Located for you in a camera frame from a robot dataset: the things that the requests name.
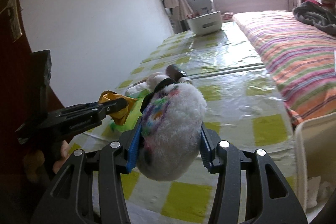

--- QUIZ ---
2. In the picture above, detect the person's left hand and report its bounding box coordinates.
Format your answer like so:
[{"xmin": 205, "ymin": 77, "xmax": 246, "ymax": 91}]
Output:
[{"xmin": 22, "ymin": 140, "xmax": 70, "ymax": 184}]

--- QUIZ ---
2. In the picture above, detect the yellow foil snack wrapper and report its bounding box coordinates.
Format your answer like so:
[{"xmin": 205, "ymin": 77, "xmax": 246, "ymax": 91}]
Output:
[{"xmin": 98, "ymin": 90, "xmax": 137, "ymax": 126}]

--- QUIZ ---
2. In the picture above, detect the green plastic bag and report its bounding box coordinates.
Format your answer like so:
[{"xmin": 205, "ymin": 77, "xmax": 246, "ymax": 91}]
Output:
[{"xmin": 109, "ymin": 90, "xmax": 150, "ymax": 132}]

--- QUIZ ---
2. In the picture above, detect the striped colourful bed sheet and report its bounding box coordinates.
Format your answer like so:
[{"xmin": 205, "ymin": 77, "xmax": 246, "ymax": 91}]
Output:
[{"xmin": 232, "ymin": 11, "xmax": 335, "ymax": 126}]

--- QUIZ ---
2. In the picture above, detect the white plastic trash bin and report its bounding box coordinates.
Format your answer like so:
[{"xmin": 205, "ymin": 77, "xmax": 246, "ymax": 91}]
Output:
[{"xmin": 294, "ymin": 113, "xmax": 335, "ymax": 221}]

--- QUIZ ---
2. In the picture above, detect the white round pot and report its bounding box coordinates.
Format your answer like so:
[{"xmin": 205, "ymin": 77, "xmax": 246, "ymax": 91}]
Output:
[{"xmin": 187, "ymin": 11, "xmax": 223, "ymax": 36}]

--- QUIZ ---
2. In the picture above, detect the dark red wooden door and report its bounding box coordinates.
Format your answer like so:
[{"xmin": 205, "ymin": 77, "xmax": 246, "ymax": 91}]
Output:
[{"xmin": 1, "ymin": 0, "xmax": 68, "ymax": 223}]

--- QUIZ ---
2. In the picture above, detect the dark grey blanket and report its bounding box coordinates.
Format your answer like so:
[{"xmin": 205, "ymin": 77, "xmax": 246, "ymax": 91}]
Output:
[{"xmin": 292, "ymin": 2, "xmax": 336, "ymax": 36}]

